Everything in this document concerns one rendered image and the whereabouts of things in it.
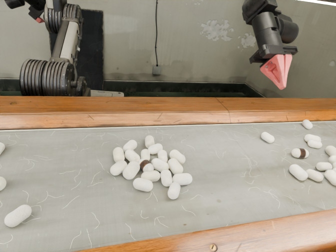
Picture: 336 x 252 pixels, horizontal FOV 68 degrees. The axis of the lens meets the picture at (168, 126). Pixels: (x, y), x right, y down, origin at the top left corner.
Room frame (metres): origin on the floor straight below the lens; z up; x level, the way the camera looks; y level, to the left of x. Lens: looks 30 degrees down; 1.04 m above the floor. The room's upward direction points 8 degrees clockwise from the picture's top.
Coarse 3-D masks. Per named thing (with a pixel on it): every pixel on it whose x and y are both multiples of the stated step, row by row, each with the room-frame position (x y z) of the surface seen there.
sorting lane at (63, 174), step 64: (64, 128) 0.43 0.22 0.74; (128, 128) 0.47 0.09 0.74; (192, 128) 0.52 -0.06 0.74; (256, 128) 0.57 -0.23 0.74; (320, 128) 0.62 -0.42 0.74; (0, 192) 0.25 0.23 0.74; (64, 192) 0.26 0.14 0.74; (128, 192) 0.28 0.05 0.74; (192, 192) 0.31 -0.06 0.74; (256, 192) 0.33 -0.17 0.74; (320, 192) 0.35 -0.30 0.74
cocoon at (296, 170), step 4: (292, 164) 0.40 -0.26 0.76; (296, 164) 0.40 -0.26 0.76; (292, 168) 0.39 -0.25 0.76; (296, 168) 0.39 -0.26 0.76; (300, 168) 0.39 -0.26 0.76; (292, 172) 0.39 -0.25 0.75; (296, 172) 0.38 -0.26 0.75; (300, 172) 0.38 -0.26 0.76; (304, 172) 0.38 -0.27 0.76; (296, 176) 0.38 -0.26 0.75; (300, 176) 0.38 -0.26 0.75; (304, 176) 0.37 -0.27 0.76
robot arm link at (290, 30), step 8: (272, 0) 0.73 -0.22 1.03; (264, 8) 0.72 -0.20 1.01; (272, 8) 0.73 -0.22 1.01; (280, 16) 0.75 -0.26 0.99; (288, 16) 0.77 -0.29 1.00; (288, 24) 0.72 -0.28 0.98; (296, 24) 0.74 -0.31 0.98; (280, 32) 0.71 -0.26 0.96; (288, 32) 0.71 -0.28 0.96; (296, 32) 0.73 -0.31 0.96; (288, 40) 0.73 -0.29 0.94
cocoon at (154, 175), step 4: (144, 172) 0.32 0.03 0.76; (148, 172) 0.32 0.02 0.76; (152, 172) 0.32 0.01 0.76; (156, 172) 0.32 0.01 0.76; (144, 176) 0.31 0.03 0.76; (148, 176) 0.31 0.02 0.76; (152, 176) 0.31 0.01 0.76; (156, 176) 0.31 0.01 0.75; (152, 180) 0.31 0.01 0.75; (156, 180) 0.31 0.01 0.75
